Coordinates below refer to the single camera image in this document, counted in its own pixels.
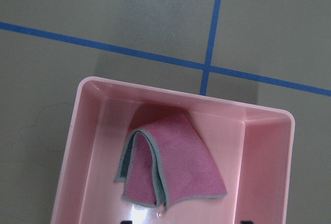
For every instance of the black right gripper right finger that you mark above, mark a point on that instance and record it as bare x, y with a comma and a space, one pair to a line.
246, 222

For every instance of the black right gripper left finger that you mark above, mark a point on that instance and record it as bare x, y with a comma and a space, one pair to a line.
126, 222

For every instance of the pink plastic bin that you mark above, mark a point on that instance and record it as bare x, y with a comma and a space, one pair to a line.
251, 145

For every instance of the magenta wiping cloth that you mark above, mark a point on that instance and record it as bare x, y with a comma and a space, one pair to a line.
166, 162

